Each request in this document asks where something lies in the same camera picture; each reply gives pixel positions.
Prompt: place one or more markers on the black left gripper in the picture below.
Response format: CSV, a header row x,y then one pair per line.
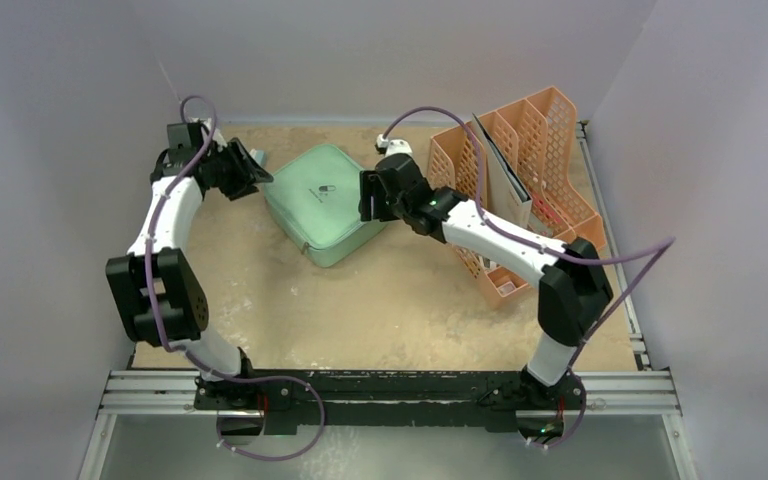
x,y
247,174

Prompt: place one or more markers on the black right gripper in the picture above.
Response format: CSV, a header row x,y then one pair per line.
x,y
371,196

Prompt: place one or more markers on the mint green case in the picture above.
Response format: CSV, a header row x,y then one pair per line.
x,y
315,200

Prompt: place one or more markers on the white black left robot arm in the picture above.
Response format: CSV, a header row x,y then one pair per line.
x,y
158,296

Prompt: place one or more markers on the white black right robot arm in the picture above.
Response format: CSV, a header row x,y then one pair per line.
x,y
573,289

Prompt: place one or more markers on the grey folder in organizer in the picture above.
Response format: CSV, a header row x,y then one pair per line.
x,y
508,198

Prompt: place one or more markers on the peach plastic file organizer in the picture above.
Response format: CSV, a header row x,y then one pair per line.
x,y
536,133

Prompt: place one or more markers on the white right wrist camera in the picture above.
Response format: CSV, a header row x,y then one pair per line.
x,y
391,146

